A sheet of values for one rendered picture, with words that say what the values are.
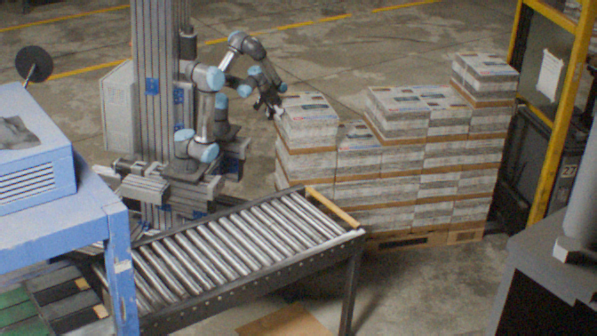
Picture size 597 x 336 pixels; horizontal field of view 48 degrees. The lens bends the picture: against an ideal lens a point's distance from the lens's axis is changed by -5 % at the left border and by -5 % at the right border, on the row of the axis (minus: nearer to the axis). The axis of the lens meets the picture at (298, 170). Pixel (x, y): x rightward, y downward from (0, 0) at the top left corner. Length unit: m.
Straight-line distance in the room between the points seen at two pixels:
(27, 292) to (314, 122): 1.86
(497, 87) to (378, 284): 1.45
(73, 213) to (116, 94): 1.80
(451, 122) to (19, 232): 2.88
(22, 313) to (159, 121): 1.49
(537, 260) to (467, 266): 4.44
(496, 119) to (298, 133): 1.31
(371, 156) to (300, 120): 0.56
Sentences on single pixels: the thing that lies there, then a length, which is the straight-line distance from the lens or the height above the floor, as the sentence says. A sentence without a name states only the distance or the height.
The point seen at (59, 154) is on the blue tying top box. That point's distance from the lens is 2.39.
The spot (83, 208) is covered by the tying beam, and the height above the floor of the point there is 1.55.
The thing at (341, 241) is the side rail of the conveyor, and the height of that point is 0.80.
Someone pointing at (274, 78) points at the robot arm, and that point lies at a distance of 4.53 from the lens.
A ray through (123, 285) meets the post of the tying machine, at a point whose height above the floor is 1.23.
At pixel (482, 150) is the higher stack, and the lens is 4.66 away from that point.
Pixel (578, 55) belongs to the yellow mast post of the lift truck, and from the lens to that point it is 4.46.
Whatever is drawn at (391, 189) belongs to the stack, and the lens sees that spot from 4.50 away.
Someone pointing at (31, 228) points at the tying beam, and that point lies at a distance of 2.35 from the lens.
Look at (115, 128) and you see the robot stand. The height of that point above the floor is 0.93.
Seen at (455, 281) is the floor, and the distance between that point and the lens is 4.69.
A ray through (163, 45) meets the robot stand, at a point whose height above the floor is 1.48.
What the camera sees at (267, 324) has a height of 0.00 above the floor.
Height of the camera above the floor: 2.89
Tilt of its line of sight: 31 degrees down
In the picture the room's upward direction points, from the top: 4 degrees clockwise
